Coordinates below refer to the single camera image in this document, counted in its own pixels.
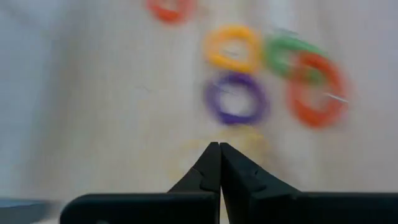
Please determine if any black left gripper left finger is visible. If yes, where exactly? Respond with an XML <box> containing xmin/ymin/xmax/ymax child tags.
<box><xmin>60</xmin><ymin>141</ymin><xmax>223</xmax><ymax>224</ymax></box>

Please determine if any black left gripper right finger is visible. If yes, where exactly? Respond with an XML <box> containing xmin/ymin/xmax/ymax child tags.
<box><xmin>219</xmin><ymin>142</ymin><xmax>398</xmax><ymax>224</ymax></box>

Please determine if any orange spiral coil keychain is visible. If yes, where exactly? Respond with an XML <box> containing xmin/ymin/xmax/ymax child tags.
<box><xmin>146</xmin><ymin>0</ymin><xmax>197</xmax><ymax>25</ymax></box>
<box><xmin>287</xmin><ymin>52</ymin><xmax>349</xmax><ymax>129</ymax></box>

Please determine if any purple spiral coil keychain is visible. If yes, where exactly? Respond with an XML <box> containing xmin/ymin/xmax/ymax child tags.
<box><xmin>203</xmin><ymin>72</ymin><xmax>270</xmax><ymax>126</ymax></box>

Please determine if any green spiral coil keychain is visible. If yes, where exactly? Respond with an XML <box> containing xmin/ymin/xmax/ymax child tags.
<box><xmin>264</xmin><ymin>32</ymin><xmax>327</xmax><ymax>82</ymax></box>

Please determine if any yellow spiral coil keychain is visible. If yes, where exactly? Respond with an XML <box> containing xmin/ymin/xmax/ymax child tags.
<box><xmin>203</xmin><ymin>24</ymin><xmax>264</xmax><ymax>75</ymax></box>

